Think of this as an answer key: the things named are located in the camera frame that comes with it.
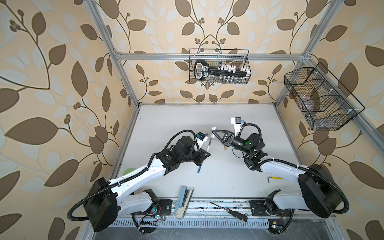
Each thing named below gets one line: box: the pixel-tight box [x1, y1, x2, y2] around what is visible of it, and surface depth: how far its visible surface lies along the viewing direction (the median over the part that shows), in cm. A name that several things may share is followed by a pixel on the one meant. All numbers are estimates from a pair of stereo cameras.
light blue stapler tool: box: [174, 185, 194, 219], surface depth 75 cm
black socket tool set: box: [194, 60, 251, 80], surface depth 84 cm
